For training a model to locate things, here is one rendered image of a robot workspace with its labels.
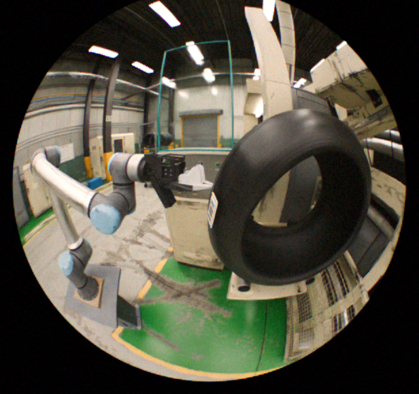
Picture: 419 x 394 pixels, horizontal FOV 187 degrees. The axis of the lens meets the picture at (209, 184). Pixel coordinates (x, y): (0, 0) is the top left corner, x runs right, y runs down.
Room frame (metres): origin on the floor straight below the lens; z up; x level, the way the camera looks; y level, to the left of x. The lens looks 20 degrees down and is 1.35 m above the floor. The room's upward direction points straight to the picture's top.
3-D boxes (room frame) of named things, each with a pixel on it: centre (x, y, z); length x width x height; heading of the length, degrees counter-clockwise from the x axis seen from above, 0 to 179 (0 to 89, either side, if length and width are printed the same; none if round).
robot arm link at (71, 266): (0.09, 0.79, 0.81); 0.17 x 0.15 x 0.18; 13
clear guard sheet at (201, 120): (0.91, 0.11, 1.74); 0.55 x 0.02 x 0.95; 78
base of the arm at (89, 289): (0.08, 0.79, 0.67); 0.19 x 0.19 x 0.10
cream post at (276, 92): (0.59, -0.32, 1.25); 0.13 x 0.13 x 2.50; 78
